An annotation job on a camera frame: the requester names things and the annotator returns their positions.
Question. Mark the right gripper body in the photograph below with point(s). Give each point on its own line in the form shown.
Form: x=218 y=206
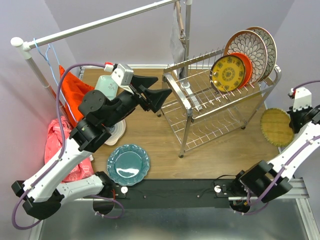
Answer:
x=296 y=117

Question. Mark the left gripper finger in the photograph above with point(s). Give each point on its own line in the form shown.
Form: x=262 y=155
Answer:
x=156 y=98
x=145 y=81

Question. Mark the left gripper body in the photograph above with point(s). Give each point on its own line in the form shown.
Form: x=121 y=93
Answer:
x=144 y=103

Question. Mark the woven bamboo plate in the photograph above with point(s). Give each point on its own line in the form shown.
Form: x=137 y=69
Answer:
x=275 y=127

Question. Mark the orange plate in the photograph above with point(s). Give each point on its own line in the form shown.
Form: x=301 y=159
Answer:
x=248 y=67

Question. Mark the yellow patterned dark plate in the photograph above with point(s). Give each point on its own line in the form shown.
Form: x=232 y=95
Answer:
x=227 y=74

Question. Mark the large floral plate brown rim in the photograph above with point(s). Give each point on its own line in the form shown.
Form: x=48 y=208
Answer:
x=270 y=47

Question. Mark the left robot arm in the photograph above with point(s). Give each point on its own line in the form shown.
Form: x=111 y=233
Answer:
x=43 y=194

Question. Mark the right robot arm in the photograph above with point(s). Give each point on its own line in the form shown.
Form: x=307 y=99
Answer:
x=298 y=133

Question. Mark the metal dish rack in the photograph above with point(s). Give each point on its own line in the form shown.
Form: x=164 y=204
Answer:
x=197 y=113

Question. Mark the light blue divided tray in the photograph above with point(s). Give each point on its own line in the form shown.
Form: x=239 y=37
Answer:
x=107 y=86

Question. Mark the grey hanging cloth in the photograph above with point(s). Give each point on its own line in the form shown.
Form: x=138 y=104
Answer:
x=177 y=45

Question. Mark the wooden clip hanger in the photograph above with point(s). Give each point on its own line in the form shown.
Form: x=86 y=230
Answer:
x=181 y=30

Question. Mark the teal scalloped plate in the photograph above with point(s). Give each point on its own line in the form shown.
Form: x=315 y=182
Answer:
x=128 y=164

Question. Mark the orange oven mitt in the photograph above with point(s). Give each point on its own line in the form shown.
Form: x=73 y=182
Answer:
x=74 y=90

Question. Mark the pink plastic bag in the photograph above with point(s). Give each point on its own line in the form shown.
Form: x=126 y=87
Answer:
x=54 y=143

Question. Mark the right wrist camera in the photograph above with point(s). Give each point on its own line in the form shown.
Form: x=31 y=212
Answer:
x=302 y=98

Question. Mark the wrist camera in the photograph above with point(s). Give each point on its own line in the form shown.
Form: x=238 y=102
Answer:
x=302 y=98
x=121 y=74

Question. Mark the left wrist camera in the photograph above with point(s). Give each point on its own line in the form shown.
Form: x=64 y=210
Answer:
x=121 y=74

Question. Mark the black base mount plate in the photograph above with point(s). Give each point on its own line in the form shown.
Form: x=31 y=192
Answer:
x=175 y=193

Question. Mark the blue wire hanger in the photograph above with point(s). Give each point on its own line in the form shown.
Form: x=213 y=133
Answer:
x=46 y=58

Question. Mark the white clothes rail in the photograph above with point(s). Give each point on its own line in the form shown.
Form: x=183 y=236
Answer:
x=24 y=47

